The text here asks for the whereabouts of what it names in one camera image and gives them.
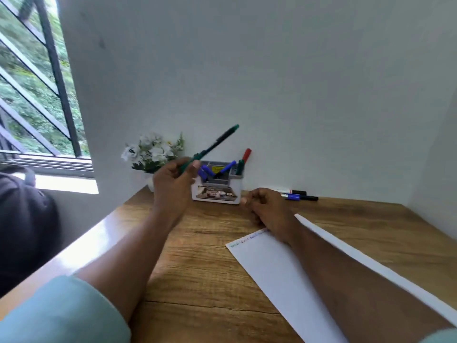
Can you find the person's right hand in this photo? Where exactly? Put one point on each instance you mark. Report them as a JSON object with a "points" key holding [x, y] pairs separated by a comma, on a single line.
{"points": [[273, 214]]}

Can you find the person's left hand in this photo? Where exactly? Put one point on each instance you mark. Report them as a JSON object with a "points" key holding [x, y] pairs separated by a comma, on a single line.
{"points": [[171, 191]]}

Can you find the person's left thumb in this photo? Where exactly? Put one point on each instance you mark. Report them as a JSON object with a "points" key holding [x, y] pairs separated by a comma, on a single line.
{"points": [[196, 169]]}

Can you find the person's right thumb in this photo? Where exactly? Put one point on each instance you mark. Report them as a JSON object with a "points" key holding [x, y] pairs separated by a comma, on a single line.
{"points": [[247, 200]]}

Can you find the green capped black marker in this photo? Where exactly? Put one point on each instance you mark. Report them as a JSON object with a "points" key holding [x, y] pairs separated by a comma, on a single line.
{"points": [[214, 146]]}

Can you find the person's right forearm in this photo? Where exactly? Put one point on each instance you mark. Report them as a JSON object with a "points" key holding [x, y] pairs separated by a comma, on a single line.
{"points": [[353, 292]]}

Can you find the person's left forearm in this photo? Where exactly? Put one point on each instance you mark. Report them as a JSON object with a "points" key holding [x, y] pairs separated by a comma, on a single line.
{"points": [[135, 257]]}

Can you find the blue capped black marker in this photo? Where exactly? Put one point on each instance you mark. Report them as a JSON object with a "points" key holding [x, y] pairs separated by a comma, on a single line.
{"points": [[225, 168]]}

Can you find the white desk pen holder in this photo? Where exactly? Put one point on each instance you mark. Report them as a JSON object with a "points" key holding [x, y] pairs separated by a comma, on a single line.
{"points": [[217, 191]]}

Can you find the red capped marker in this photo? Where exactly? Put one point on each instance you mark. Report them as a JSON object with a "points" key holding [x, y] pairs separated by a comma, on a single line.
{"points": [[246, 156]]}

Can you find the small white flower pot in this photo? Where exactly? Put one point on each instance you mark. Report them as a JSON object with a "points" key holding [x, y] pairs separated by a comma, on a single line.
{"points": [[150, 182]]}

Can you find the white artificial flower bunch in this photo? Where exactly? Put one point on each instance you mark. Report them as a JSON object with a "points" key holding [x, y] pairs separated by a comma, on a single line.
{"points": [[151, 151]]}

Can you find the blue banded black marker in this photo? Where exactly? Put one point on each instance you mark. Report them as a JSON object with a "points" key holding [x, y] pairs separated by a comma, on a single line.
{"points": [[300, 197]]}

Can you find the white paper sheet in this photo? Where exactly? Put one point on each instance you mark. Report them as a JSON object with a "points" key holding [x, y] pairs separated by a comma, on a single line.
{"points": [[275, 278]]}

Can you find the black metal window grille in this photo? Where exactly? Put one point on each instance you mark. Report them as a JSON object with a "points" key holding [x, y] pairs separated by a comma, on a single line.
{"points": [[53, 74]]}

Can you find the black backpack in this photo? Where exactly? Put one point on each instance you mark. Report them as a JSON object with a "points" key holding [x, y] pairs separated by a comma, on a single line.
{"points": [[25, 225]]}

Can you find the light teal left sleeve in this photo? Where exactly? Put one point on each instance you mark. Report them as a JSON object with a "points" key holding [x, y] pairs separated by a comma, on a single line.
{"points": [[60, 314]]}

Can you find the light teal sleeve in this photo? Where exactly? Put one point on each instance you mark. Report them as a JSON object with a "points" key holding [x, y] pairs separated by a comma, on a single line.
{"points": [[60, 314], [441, 336]]}

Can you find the light teal right sleeve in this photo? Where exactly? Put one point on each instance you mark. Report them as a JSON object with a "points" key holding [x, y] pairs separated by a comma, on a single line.
{"points": [[441, 336]]}

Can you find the grey window frame rail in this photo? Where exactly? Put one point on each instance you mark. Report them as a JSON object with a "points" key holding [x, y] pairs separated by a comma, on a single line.
{"points": [[50, 164]]}

